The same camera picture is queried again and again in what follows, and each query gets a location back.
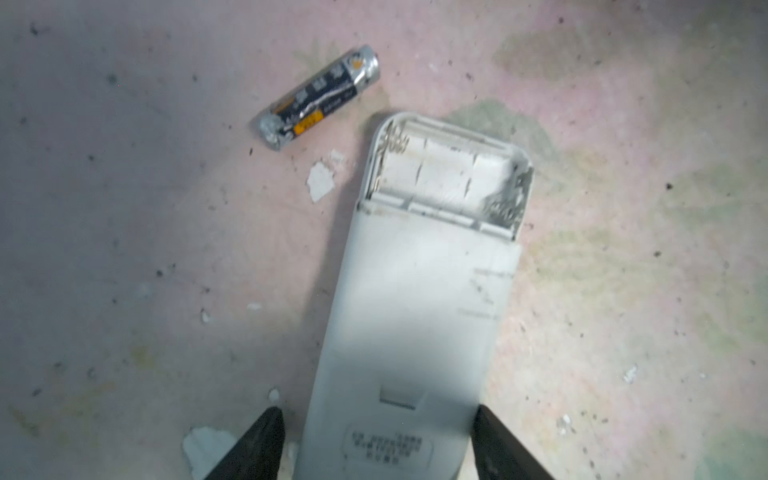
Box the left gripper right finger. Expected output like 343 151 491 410
471 405 554 480

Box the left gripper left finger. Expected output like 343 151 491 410
204 406 285 480

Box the grey white remote control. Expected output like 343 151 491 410
294 112 534 479

